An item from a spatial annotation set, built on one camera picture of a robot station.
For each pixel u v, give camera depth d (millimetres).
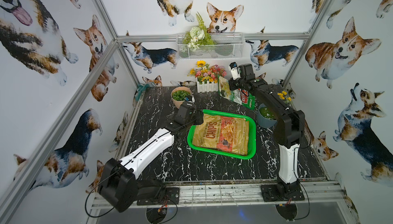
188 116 626
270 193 734
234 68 819
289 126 532
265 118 881
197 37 788
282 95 927
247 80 731
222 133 874
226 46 924
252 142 836
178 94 1005
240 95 965
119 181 396
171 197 735
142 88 1205
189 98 718
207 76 1068
